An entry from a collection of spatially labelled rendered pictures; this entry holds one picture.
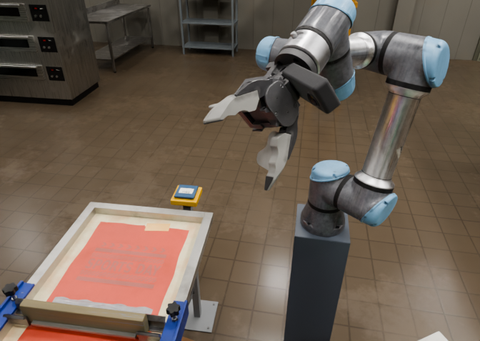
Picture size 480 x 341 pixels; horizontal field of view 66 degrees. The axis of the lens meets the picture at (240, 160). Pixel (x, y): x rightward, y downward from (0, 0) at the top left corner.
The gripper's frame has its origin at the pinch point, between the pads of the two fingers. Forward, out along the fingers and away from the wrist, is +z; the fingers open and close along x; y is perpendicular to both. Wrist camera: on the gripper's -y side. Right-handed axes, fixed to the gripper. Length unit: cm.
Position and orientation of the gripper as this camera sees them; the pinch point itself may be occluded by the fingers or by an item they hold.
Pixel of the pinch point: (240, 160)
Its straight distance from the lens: 51.4
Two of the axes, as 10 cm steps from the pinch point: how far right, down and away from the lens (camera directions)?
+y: -6.2, -0.7, 7.8
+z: -5.3, 7.7, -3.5
